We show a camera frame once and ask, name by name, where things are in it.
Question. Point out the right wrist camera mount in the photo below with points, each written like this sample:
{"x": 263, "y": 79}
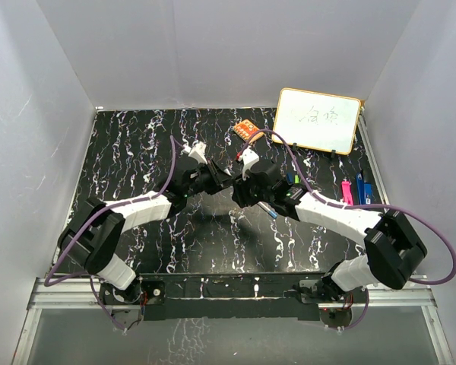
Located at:
{"x": 247, "y": 158}

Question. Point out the light blue capped marker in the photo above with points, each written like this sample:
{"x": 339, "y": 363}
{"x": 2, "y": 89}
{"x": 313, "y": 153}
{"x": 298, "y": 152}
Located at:
{"x": 268, "y": 210}

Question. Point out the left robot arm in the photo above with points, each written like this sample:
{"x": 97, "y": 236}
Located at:
{"x": 93, "y": 234}

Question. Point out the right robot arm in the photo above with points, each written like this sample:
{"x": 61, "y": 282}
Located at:
{"x": 393, "y": 250}

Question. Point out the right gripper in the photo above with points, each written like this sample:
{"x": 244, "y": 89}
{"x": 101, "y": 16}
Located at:
{"x": 240, "y": 194}

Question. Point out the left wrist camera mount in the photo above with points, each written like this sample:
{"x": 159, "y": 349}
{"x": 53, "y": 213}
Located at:
{"x": 197, "y": 151}

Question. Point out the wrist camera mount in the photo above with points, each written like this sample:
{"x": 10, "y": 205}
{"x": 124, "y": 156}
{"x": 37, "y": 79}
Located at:
{"x": 197, "y": 151}
{"x": 247, "y": 158}

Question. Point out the pink clip tool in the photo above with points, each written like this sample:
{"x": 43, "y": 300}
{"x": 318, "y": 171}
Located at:
{"x": 347, "y": 192}

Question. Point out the aluminium frame rail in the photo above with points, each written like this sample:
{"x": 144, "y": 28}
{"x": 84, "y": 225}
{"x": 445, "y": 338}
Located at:
{"x": 82, "y": 293}

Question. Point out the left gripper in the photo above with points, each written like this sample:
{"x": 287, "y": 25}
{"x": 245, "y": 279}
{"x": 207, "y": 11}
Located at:
{"x": 219, "y": 179}

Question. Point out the orange card packet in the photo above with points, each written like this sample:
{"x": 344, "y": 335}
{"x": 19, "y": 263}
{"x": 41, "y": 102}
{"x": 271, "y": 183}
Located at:
{"x": 247, "y": 131}

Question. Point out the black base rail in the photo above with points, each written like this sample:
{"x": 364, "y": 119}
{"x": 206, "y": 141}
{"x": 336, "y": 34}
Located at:
{"x": 226, "y": 296}

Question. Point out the small whiteboard yellow frame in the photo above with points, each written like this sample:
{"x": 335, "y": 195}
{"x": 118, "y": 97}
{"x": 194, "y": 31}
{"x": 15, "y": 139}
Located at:
{"x": 317, "y": 121}

